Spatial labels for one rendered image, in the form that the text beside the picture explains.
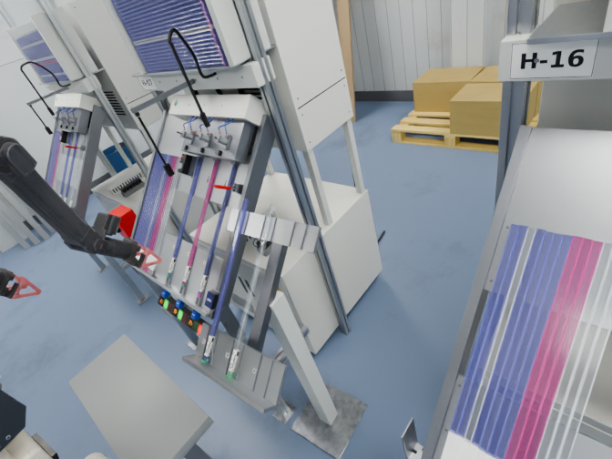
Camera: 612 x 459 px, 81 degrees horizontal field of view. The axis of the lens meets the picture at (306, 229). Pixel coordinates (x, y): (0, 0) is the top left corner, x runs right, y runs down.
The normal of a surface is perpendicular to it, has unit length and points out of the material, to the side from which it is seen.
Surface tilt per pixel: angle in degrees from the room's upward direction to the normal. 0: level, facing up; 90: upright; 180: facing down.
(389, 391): 0
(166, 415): 0
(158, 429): 0
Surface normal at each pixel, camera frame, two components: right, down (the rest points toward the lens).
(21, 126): 0.74, 0.23
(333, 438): -0.26, -0.76
